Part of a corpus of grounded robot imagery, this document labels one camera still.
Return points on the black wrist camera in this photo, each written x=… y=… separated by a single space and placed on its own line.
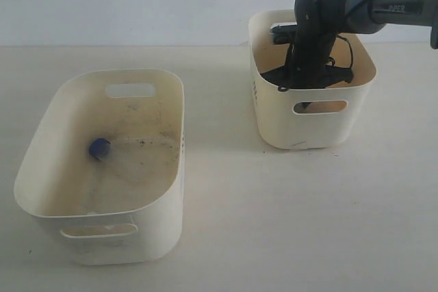
x=283 y=33

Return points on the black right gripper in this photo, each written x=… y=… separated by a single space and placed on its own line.
x=308 y=62

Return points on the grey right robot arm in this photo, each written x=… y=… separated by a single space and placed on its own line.
x=365 y=17

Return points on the blue capped tube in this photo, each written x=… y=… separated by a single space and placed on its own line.
x=118 y=160

